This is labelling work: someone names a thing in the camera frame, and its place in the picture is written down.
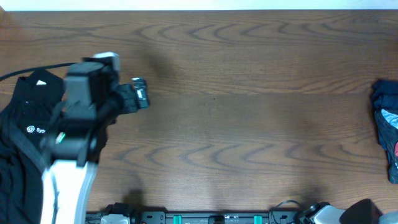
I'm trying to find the red orange t-shirt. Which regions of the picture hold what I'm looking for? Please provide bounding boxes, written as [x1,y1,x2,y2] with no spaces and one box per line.
[394,142,398,157]

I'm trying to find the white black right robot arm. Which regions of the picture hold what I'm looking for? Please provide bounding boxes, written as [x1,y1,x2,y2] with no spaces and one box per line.
[295,198,397,224]

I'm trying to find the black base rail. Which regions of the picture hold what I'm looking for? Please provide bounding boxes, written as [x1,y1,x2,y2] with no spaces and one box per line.
[84,203,305,224]

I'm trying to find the dark blue jeans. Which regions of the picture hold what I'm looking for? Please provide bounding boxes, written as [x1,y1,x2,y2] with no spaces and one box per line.
[370,79,397,184]

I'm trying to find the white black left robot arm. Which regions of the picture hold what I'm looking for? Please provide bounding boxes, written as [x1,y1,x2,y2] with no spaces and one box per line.
[40,52,150,223]

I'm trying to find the black polo shirt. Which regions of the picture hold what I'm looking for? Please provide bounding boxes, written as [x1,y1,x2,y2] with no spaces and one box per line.
[1,70,65,223]

